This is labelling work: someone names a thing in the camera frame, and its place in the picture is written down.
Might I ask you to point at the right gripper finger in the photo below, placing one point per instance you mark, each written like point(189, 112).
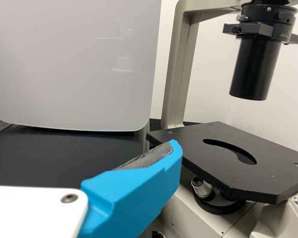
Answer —
point(134, 193)

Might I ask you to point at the black platform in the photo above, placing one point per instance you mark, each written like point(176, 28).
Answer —
point(64, 153)

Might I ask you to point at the cream microscope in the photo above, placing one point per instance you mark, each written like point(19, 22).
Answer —
point(238, 153)

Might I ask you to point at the white box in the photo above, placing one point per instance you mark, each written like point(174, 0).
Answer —
point(72, 62)

